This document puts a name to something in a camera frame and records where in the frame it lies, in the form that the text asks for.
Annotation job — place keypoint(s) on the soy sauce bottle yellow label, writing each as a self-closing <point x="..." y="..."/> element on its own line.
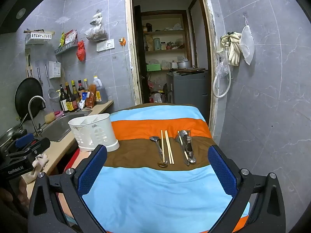
<point x="70" y="102"/>

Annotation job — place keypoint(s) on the dark sauce bottle red label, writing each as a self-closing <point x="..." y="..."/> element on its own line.
<point x="81" y="88"/>

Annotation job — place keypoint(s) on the white wall box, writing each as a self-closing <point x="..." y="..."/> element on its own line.
<point x="55" y="70"/>

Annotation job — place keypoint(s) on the green box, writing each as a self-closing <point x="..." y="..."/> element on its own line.
<point x="153" y="67"/>

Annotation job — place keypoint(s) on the white blue bag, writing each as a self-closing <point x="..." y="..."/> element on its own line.
<point x="82" y="103"/>

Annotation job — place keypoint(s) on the worn door frame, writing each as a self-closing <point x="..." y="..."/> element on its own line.
<point x="130" y="53"/>

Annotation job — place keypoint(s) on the metal mesh skimmer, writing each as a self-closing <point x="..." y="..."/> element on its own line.
<point x="54" y="94"/>

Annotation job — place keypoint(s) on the metal wok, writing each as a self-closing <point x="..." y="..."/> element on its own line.
<point x="7" y="134"/>

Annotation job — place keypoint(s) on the grey cabinet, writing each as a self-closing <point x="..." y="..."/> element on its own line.
<point x="189" y="89"/>

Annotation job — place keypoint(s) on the yellow sponge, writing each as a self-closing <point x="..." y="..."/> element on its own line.
<point x="49" y="118"/>

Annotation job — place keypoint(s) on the clear bag of dried goods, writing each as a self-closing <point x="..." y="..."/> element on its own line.
<point x="96" y="32"/>

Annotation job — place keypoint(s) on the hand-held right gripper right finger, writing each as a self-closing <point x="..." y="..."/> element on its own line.
<point x="222" y="172"/>

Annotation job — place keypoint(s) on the green jar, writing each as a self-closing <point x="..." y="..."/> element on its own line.
<point x="156" y="44"/>

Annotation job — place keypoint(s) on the clear bottle yellow cap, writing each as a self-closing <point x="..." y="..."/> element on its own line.
<point x="86" y="85"/>

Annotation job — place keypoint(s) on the black range hood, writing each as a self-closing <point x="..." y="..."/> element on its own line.
<point x="21" y="7"/>

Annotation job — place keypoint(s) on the blue orange brown striped blanket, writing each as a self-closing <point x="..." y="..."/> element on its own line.
<point x="150" y="194"/>

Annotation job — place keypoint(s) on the grey wall rack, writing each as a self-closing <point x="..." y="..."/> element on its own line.
<point x="65" y="48"/>

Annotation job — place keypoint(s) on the red plastic bag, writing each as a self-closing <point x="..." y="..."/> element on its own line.
<point x="81" y="52"/>

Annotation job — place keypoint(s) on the white wall switch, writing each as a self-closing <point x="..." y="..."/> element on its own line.
<point x="100" y="46"/>

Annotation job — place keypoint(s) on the white rag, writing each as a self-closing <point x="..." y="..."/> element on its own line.
<point x="40" y="162"/>

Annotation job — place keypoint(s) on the white wall socket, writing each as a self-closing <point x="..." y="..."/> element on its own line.
<point x="110" y="44"/>

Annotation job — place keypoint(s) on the beige kitchen counter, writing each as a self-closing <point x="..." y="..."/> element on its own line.
<point x="60" y="148"/>

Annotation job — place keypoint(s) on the wooden spatula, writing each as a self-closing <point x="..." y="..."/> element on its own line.
<point x="29" y="65"/>

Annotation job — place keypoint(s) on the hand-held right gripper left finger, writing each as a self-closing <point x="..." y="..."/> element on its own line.
<point x="93" y="170"/>

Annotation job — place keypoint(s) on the metal cooking pot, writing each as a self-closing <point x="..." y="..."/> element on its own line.
<point x="184" y="64"/>

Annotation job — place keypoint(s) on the clear plastic bag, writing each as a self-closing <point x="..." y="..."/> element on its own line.
<point x="222" y="68"/>

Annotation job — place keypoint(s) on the metal faucet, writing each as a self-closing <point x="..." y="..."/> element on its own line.
<point x="31" y="111"/>

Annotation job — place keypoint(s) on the yellow green packet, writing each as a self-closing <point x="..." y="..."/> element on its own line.
<point x="62" y="38"/>

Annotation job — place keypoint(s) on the dark sauce bottle yellow cap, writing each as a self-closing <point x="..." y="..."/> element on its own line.
<point x="75" y="92"/>

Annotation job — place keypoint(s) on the white mesh bag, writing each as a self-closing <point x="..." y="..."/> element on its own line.
<point x="247" y="43"/>

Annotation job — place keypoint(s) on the cream rubber gloves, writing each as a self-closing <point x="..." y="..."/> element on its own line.
<point x="233" y="48"/>

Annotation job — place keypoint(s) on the white plastic jug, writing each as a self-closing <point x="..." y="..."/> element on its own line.
<point x="155" y="98"/>

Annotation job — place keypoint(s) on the dark pump bottle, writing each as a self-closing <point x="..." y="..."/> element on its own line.
<point x="63" y="102"/>

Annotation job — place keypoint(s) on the white plastic bag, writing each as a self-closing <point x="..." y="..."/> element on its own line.
<point x="96" y="19"/>

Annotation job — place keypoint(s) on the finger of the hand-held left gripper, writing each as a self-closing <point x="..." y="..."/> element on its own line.
<point x="18" y="134"/>
<point x="24" y="139"/>

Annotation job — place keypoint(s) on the wooden pantry shelf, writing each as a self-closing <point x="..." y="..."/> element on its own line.
<point x="165" y="32"/>

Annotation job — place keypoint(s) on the white plastic utensil holder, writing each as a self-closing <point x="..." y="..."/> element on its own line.
<point x="97" y="136"/>

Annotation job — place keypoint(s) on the white wall basket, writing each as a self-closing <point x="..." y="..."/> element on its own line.
<point x="38" y="37"/>

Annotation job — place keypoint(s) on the pink soap dish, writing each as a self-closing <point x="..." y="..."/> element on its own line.
<point x="59" y="114"/>

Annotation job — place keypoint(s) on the wooden chopstick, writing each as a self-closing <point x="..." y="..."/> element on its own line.
<point x="185" y="155"/>
<point x="162" y="148"/>
<point x="168" y="148"/>

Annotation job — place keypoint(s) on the metal fork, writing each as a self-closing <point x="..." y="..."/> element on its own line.
<point x="181" y="149"/>

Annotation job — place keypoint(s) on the orange red packet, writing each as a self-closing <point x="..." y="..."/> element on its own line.
<point x="91" y="97"/>

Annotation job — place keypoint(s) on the person's left hand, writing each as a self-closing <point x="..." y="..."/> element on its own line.
<point x="24" y="191"/>

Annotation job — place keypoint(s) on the red seasoning packets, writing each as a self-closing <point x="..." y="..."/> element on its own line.
<point x="70" y="37"/>

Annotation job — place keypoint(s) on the steel sink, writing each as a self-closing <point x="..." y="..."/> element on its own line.
<point x="58" y="128"/>

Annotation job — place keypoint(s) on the black pan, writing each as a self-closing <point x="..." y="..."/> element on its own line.
<point x="26" y="94"/>

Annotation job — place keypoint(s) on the large oil jug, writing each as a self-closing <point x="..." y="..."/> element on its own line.
<point x="101" y="92"/>

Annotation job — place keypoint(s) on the orange plug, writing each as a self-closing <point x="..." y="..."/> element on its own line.
<point x="123" y="41"/>

